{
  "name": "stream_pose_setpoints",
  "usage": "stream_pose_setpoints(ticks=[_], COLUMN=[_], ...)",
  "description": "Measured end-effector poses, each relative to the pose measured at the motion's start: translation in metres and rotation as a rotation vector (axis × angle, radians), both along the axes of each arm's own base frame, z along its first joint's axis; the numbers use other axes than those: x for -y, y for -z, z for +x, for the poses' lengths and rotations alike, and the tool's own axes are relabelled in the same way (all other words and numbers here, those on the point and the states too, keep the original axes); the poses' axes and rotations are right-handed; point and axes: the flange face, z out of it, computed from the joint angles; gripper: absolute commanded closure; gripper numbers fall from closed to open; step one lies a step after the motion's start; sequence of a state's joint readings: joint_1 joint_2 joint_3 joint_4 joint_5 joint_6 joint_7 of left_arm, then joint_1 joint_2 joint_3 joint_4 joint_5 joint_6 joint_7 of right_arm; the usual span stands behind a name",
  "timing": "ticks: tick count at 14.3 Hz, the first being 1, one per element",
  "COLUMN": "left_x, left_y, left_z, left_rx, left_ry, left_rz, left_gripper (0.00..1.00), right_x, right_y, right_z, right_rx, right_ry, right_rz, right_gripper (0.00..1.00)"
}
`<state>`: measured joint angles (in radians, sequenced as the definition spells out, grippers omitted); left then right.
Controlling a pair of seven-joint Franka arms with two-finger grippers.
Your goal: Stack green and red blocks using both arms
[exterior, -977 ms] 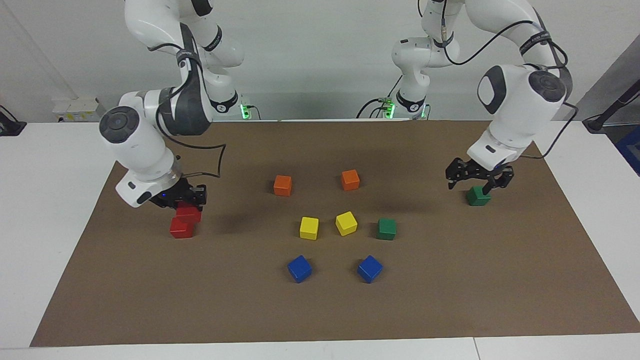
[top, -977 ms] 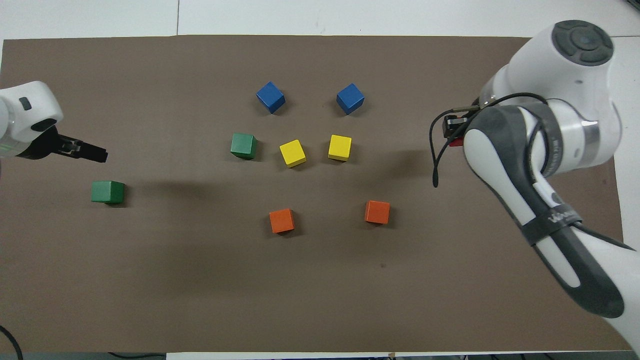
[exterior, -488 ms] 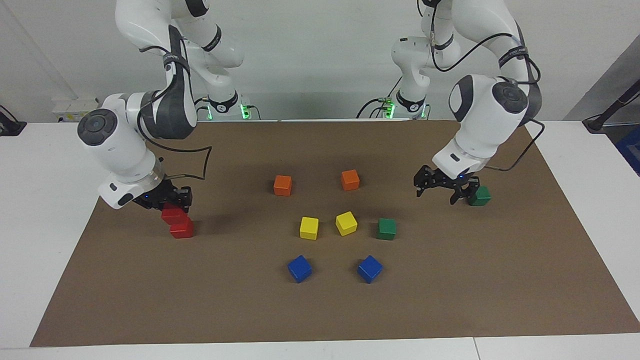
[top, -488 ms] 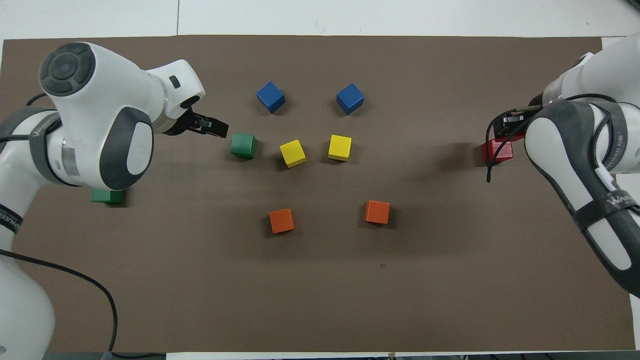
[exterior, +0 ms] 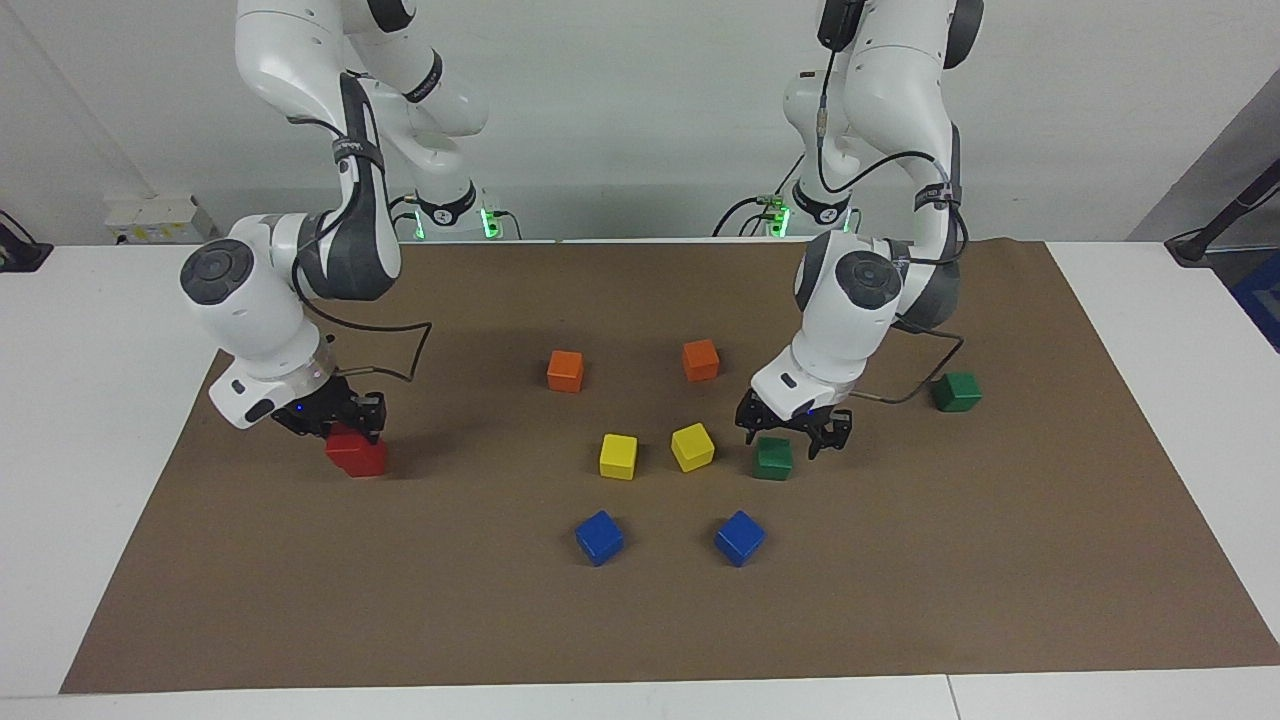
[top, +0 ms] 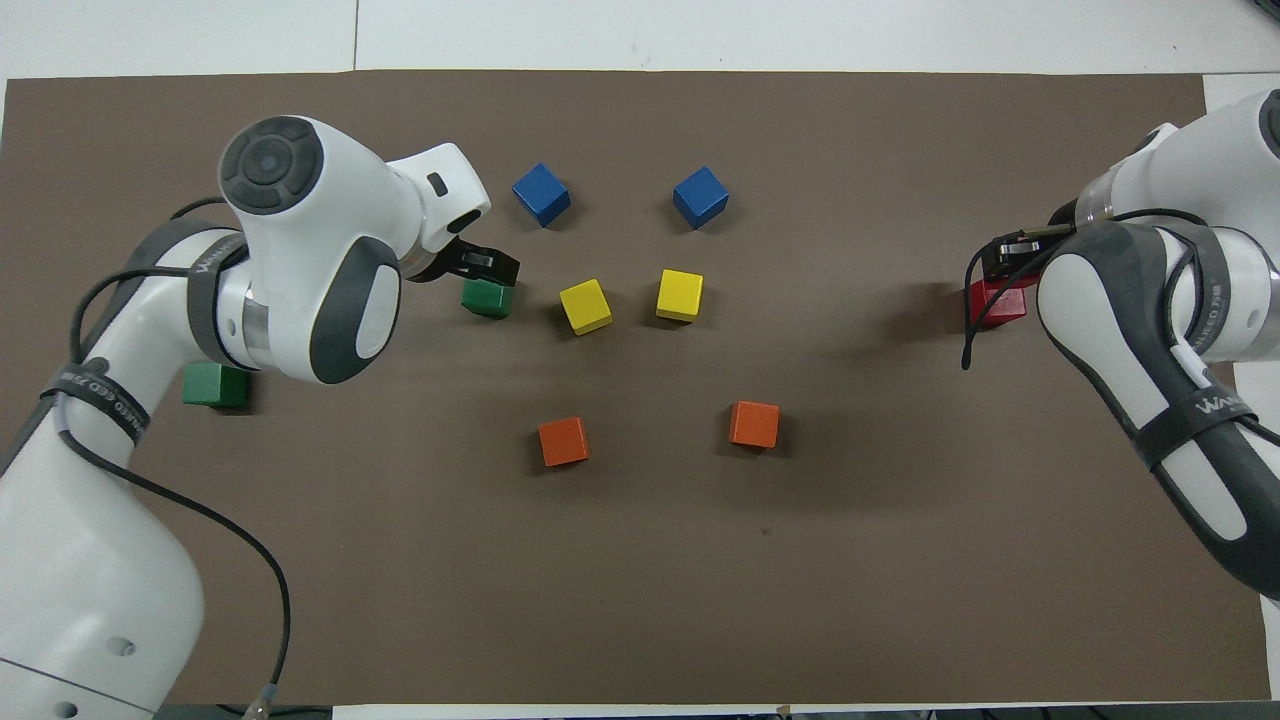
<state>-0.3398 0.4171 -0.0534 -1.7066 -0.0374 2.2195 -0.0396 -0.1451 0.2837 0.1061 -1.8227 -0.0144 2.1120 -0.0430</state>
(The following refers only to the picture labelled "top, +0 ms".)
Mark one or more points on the red wooden cube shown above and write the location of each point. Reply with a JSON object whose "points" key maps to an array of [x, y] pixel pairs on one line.
{"points": [[990, 317], [1005, 294]]}

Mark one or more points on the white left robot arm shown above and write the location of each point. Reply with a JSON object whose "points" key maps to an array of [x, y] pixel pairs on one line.
{"points": [[80, 560]]}

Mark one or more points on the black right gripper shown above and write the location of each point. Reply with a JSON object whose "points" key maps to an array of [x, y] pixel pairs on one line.
{"points": [[1015, 260]]}

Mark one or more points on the yellow wooden cube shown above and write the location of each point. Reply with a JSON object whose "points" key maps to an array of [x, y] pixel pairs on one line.
{"points": [[680, 295], [586, 307]]}

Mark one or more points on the blue wooden cube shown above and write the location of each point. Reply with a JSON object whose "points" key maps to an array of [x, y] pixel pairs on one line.
{"points": [[541, 195], [700, 197]]}

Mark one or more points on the orange wooden cube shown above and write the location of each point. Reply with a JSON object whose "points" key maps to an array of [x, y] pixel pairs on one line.
{"points": [[754, 425], [564, 442]]}

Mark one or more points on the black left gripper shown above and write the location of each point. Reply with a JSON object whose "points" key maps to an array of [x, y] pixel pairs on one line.
{"points": [[445, 262]]}

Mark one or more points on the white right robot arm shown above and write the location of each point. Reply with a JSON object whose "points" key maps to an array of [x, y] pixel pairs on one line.
{"points": [[1160, 290]]}

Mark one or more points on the green wooden cube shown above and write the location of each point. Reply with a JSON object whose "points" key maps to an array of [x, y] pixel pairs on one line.
{"points": [[488, 300], [215, 385]]}

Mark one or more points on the brown paper mat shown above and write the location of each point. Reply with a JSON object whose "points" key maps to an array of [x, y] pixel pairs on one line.
{"points": [[700, 560]]}

